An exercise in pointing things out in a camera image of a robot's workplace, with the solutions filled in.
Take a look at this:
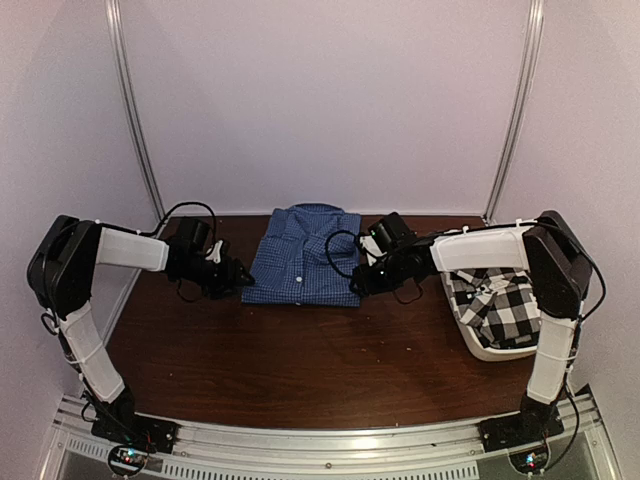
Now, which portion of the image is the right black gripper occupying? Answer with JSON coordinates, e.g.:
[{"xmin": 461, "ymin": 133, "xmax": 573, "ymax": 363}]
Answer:
[{"xmin": 352, "ymin": 252, "xmax": 409, "ymax": 297}]

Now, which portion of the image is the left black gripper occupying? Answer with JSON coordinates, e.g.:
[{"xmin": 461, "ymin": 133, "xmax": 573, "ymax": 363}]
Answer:
[{"xmin": 179, "ymin": 255, "xmax": 255, "ymax": 300}]

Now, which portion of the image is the white plastic basket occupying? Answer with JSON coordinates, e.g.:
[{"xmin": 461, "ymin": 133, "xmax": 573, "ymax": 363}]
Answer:
[{"xmin": 443, "ymin": 274, "xmax": 544, "ymax": 363}]

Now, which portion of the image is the blue checked long sleeve shirt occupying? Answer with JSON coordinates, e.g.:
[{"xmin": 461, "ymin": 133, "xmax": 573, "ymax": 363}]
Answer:
[{"xmin": 242, "ymin": 203, "xmax": 362, "ymax": 308}]

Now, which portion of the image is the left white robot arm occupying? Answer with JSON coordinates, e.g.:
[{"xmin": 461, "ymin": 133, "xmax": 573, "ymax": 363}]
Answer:
[{"xmin": 27, "ymin": 215, "xmax": 255, "ymax": 444}]

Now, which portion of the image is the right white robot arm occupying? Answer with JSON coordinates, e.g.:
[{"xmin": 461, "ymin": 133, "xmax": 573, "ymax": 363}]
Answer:
[{"xmin": 350, "ymin": 210, "xmax": 595, "ymax": 442}]

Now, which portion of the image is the black white plaid shirt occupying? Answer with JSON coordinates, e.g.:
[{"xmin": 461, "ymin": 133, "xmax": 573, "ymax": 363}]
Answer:
[{"xmin": 447, "ymin": 266, "xmax": 544, "ymax": 350}]

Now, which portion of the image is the left round circuit board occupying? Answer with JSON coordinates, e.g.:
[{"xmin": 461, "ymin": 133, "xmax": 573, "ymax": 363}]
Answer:
[{"xmin": 107, "ymin": 445, "xmax": 149, "ymax": 477}]

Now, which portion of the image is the round circuit board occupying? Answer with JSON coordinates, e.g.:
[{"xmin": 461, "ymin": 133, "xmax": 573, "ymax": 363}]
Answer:
[
  {"xmin": 107, "ymin": 445, "xmax": 149, "ymax": 477},
  {"xmin": 509, "ymin": 445, "xmax": 550, "ymax": 476}
]

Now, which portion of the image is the right round circuit board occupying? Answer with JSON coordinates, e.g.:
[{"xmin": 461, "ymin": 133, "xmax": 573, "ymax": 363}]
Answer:
[{"xmin": 509, "ymin": 445, "xmax": 550, "ymax": 476}]

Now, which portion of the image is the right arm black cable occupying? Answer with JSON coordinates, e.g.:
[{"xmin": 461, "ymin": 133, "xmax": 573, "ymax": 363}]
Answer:
[{"xmin": 324, "ymin": 228, "xmax": 366, "ymax": 286}]

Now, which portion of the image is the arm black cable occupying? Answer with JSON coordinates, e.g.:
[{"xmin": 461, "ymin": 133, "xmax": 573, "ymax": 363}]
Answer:
[
  {"xmin": 144, "ymin": 200, "xmax": 219, "ymax": 241},
  {"xmin": 324, "ymin": 228, "xmax": 366, "ymax": 286}
]

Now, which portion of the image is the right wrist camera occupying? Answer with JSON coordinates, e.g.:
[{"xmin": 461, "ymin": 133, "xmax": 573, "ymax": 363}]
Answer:
[{"xmin": 359, "ymin": 212, "xmax": 417, "ymax": 265}]

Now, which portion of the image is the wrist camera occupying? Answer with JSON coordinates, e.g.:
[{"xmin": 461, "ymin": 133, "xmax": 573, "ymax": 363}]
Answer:
[
  {"xmin": 172, "ymin": 217, "xmax": 229, "ymax": 264},
  {"xmin": 359, "ymin": 212, "xmax": 417, "ymax": 265}
]

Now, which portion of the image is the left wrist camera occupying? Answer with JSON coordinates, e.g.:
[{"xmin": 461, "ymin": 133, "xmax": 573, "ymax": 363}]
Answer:
[{"xmin": 172, "ymin": 217, "xmax": 229, "ymax": 264}]

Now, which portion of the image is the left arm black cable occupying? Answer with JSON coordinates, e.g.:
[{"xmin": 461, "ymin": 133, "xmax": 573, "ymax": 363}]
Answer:
[{"xmin": 144, "ymin": 200, "xmax": 219, "ymax": 241}]

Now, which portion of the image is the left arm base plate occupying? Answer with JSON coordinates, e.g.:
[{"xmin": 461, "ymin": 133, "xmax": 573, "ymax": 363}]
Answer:
[{"xmin": 91, "ymin": 415, "xmax": 178, "ymax": 454}]

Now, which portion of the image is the aluminium front rail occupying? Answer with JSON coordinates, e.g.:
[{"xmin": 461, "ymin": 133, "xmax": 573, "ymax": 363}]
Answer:
[{"xmin": 36, "ymin": 394, "xmax": 621, "ymax": 479}]

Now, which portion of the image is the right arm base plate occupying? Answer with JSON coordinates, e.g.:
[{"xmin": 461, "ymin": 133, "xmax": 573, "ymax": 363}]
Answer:
[{"xmin": 478, "ymin": 412, "xmax": 564, "ymax": 453}]

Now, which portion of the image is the left aluminium frame post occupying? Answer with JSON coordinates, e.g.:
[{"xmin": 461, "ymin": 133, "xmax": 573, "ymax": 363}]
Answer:
[{"xmin": 104, "ymin": 0, "xmax": 166, "ymax": 220}]

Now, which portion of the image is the aluminium frame post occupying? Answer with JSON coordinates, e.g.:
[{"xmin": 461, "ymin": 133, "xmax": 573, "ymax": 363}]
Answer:
[
  {"xmin": 483, "ymin": 0, "xmax": 545, "ymax": 224},
  {"xmin": 104, "ymin": 0, "xmax": 166, "ymax": 220}
]

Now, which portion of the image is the right aluminium frame post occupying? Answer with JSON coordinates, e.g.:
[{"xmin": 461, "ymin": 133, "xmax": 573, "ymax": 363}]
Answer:
[{"xmin": 483, "ymin": 0, "xmax": 545, "ymax": 224}]

